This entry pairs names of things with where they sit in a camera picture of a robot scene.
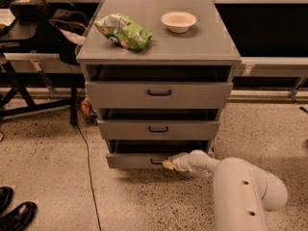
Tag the grey middle drawer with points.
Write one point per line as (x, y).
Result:
(158, 124)

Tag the red object behind cabinet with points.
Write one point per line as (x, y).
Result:
(87, 111)

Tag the grey drawer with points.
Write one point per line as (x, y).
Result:
(158, 124)
(148, 154)
(159, 87)

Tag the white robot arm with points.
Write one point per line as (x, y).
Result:
(242, 191)

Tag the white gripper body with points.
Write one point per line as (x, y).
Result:
(178, 164)

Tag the black left shoe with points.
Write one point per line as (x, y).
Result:
(6, 196)

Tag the grey drawer cabinet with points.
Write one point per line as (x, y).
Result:
(207, 42)

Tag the white paper bowl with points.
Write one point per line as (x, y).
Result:
(178, 22)

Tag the grey top drawer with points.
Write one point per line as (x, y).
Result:
(159, 87)

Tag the black folding table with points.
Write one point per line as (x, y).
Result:
(30, 57)

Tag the grey bottom drawer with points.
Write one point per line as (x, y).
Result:
(148, 154)

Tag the black bag on table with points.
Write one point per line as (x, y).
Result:
(29, 10)

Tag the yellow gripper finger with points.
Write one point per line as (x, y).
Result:
(167, 163)

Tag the green chip bag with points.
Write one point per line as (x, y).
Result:
(123, 31)

